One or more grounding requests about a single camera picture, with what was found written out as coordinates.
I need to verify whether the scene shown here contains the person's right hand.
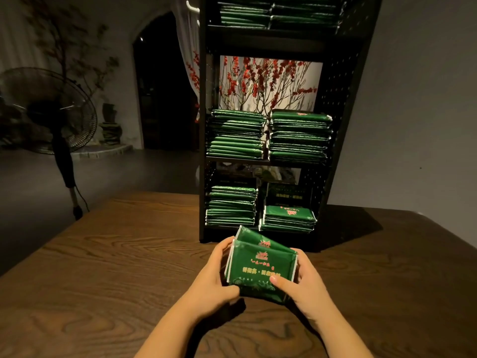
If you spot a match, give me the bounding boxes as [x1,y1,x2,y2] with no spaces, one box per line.
[270,248,336,325]

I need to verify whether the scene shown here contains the person's left hand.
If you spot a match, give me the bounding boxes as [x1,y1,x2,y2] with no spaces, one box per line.
[186,236,241,319]

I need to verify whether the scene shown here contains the bundle of green packets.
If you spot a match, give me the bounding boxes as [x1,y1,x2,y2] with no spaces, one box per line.
[224,225,300,304]

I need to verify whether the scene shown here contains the black metal shelf rack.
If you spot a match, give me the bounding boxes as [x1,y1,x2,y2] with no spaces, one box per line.
[197,0,385,245]

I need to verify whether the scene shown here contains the person's left forearm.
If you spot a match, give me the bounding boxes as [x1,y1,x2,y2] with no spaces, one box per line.
[134,302,225,358]

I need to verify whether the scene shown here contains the dark vase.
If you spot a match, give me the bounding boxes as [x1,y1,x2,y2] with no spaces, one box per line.
[99,102,124,146]

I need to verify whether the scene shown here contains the red berry branches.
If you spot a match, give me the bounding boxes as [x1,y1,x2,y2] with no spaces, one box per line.
[186,56,320,120]

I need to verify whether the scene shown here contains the black standing fan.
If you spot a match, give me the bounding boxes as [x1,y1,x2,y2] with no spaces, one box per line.
[0,67,99,221]

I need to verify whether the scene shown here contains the white curtain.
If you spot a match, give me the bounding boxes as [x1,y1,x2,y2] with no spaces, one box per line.
[173,0,202,101]

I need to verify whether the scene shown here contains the bare branched tree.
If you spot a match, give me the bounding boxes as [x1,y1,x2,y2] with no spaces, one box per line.
[18,0,120,101]

